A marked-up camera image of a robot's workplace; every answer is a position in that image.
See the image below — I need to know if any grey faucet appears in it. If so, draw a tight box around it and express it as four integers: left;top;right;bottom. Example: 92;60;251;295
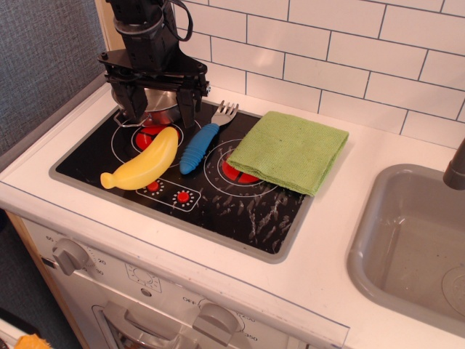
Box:
442;139;465;190

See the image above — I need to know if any grey timer knob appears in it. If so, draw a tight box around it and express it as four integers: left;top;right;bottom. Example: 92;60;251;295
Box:
52;238;89;276

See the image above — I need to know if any wooden side post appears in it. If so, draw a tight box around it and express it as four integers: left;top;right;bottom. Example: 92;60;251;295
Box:
94;0;125;51

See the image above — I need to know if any small steel pan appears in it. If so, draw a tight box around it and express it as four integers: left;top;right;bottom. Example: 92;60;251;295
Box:
111;88;182;128

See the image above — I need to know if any grey oven door handle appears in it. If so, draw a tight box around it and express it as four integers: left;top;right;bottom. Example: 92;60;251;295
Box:
102;302;198;348

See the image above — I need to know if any yellow orange cloth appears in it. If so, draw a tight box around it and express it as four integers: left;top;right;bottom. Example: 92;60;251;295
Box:
14;334;52;349

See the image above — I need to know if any blue handled toy fork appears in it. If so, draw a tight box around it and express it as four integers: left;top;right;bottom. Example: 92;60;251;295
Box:
179;101;239;175

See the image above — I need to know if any grey sink basin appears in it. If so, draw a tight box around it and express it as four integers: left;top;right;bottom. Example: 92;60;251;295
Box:
347;164;464;337

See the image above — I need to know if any green folded towel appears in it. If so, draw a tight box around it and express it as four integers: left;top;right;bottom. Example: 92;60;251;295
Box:
227;111;349;196

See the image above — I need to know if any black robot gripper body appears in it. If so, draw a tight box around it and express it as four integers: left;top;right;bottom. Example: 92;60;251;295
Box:
98;21;210;97

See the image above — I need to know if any yellow plastic banana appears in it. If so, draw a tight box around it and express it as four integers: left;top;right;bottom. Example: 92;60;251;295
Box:
100;127;178;190

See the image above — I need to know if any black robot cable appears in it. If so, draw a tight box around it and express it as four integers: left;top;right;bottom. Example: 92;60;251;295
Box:
165;0;193;43

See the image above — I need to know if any black toy stovetop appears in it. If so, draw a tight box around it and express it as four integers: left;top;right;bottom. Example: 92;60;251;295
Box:
50;109;312;263

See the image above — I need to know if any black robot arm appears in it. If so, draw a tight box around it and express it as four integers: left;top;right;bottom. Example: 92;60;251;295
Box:
98;0;210;128

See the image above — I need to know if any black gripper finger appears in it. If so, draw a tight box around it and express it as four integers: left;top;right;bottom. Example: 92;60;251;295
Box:
115;84;146;124
177;88;202;129

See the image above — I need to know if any grey oven knob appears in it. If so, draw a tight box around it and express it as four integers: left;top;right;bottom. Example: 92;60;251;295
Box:
193;303;239;346

